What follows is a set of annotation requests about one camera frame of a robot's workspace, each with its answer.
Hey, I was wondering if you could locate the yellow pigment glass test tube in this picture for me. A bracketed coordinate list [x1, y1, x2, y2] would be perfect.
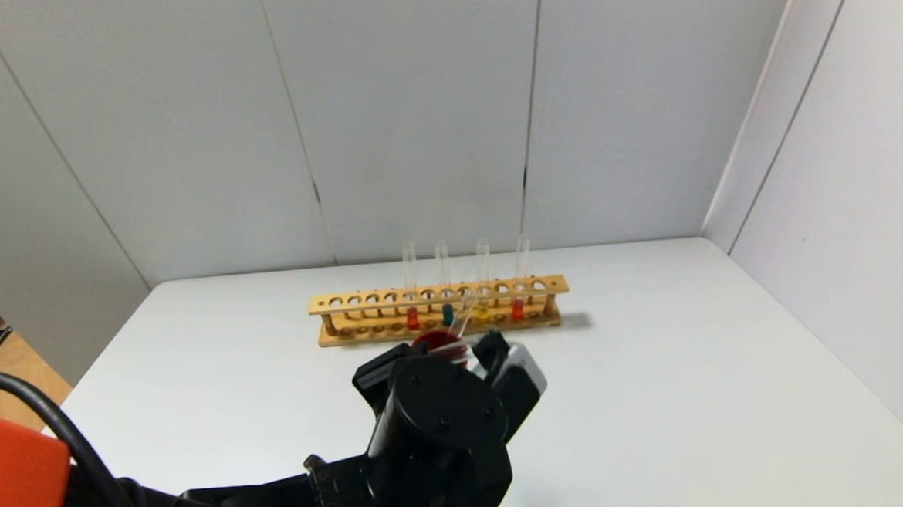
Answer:
[445, 287, 479, 340]
[473, 238, 495, 323]

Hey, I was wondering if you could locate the wooden test tube rack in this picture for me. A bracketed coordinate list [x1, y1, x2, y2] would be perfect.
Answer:
[308, 275, 573, 348]

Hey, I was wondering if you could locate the red pigment glass test tube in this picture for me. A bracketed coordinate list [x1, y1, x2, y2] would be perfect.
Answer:
[401, 242, 421, 332]
[507, 234, 536, 321]

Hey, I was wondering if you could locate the dark red plastic cup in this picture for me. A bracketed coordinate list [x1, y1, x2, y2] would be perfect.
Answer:
[411, 329, 471, 368]

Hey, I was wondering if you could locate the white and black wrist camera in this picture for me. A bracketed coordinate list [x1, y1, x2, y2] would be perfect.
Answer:
[491, 341, 552, 444]

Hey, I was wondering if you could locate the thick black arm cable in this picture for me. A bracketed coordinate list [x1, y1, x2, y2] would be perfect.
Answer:
[0, 359, 153, 507]

